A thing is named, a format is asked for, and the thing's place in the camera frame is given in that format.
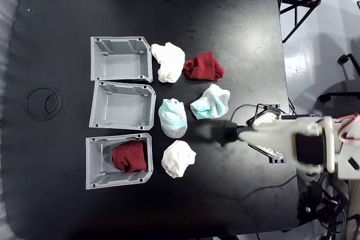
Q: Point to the grey and teal sock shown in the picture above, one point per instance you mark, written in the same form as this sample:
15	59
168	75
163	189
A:
211	102
173	119

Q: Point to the round black table grommet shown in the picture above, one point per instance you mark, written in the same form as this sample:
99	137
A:
52	103

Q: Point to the dark red sock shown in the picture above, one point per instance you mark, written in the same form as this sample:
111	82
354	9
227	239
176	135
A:
204	67
129	155

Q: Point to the grey plastic storage bin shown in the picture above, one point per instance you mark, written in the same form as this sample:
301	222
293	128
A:
123	108
94	167
121	63

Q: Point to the black office chair base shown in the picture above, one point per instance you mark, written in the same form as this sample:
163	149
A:
348	60

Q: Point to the white sock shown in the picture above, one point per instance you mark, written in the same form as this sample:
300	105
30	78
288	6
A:
170	60
178	158

